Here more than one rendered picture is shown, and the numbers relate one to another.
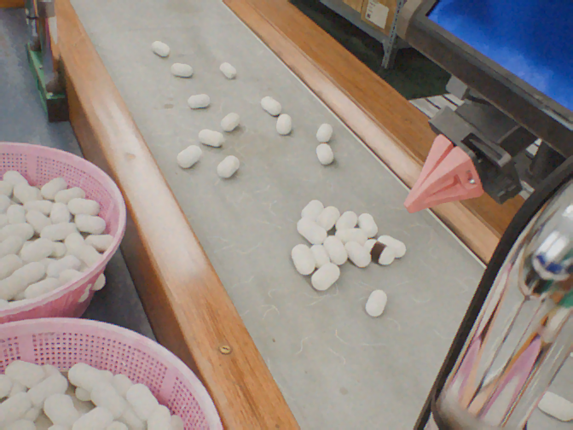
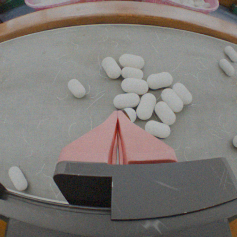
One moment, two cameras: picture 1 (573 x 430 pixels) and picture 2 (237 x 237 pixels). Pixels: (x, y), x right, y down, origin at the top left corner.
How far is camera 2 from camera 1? 0.61 m
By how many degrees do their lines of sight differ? 61
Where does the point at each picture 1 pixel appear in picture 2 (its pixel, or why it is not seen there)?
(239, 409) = (53, 10)
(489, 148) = (36, 213)
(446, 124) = (196, 181)
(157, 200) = (188, 16)
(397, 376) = (35, 79)
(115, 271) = not seen: hidden behind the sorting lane
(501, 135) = not seen: outside the picture
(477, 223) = not seen: hidden behind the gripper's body
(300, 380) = (59, 38)
